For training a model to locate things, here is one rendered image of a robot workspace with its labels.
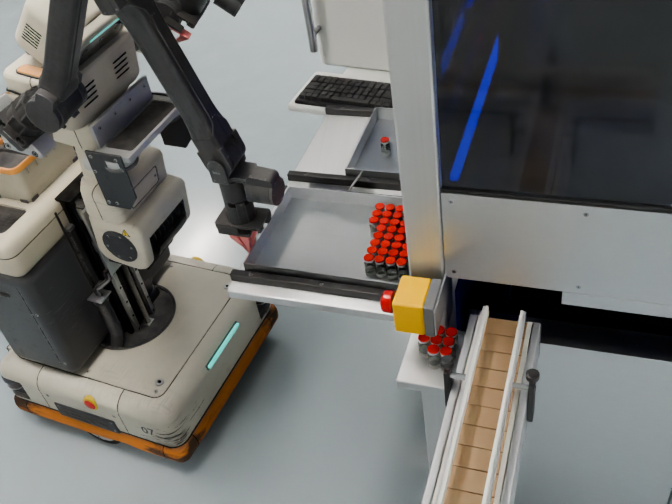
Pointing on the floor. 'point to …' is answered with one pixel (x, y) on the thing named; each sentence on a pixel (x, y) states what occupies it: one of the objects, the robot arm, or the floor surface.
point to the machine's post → (418, 158)
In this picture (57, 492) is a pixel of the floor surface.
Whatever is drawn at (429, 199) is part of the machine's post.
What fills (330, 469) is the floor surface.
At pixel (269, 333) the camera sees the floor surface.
